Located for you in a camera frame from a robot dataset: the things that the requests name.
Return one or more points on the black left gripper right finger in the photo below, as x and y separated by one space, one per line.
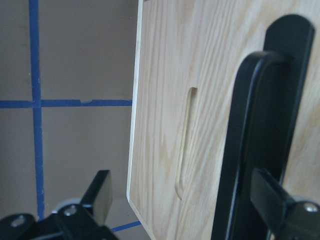
274 204

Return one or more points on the black drawer handle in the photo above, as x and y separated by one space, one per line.
264 108

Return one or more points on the light wooden drawer cabinet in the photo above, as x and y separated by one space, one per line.
162 81

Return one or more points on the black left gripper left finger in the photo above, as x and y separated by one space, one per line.
98 197

